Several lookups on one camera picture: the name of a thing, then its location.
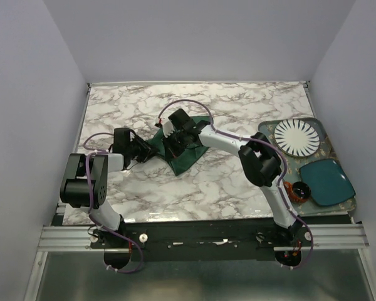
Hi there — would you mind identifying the green patterned serving tray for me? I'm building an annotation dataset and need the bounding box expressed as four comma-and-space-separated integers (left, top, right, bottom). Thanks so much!
258, 117, 357, 217

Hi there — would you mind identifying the teal oval dish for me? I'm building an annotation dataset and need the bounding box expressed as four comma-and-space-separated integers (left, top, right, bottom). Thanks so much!
299, 159, 356, 207

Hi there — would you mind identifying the dark green cloth napkin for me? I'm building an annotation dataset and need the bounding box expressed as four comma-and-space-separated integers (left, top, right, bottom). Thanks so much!
147, 119, 209, 176

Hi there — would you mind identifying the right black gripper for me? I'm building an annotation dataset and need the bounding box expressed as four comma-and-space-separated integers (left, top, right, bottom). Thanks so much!
160, 130, 187, 162

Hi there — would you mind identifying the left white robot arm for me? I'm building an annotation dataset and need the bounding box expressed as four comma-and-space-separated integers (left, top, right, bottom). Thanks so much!
60, 127, 158, 248

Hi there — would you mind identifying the white blue striped plate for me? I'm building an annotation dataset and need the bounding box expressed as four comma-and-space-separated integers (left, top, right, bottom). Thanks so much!
273, 119, 320, 157

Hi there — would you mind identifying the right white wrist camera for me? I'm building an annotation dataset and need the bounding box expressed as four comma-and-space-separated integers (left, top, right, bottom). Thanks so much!
155, 118, 175, 138

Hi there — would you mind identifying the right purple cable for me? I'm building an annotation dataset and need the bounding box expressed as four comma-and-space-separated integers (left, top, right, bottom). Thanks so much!
156, 99, 315, 270

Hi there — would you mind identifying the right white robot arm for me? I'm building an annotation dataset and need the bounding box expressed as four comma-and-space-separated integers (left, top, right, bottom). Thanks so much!
156, 109, 302, 246

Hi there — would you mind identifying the orange black mug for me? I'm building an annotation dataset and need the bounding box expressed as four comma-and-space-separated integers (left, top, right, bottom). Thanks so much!
283, 181, 311, 204

